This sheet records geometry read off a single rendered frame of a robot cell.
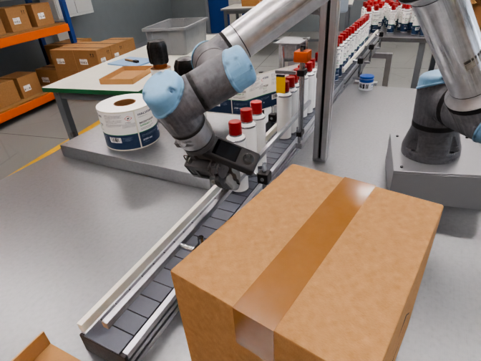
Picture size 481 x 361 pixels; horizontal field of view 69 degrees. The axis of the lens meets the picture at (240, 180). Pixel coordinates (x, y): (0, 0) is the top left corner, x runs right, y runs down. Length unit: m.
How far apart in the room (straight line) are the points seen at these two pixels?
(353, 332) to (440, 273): 0.54
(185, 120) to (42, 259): 0.56
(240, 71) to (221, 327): 0.40
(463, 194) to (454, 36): 0.45
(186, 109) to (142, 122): 0.68
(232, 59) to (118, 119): 0.72
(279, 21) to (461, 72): 0.37
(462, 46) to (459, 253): 0.45
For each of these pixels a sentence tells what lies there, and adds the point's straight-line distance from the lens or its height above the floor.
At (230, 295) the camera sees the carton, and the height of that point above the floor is 1.12.
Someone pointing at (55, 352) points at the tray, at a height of 0.83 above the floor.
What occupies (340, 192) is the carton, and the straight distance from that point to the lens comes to 0.55.
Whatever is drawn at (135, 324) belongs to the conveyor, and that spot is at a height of 0.88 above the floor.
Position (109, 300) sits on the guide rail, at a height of 0.91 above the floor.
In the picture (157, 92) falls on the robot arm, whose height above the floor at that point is 1.25.
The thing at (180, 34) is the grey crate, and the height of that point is 0.97.
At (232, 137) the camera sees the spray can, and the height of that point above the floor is 1.05.
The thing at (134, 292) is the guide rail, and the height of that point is 0.96.
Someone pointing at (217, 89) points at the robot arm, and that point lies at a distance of 0.62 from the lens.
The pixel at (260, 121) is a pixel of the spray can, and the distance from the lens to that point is 1.02.
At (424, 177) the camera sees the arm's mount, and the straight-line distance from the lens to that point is 1.04.
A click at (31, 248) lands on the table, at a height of 0.83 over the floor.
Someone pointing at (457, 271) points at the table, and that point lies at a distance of 0.91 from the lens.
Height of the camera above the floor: 1.42
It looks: 32 degrees down
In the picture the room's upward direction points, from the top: 4 degrees counter-clockwise
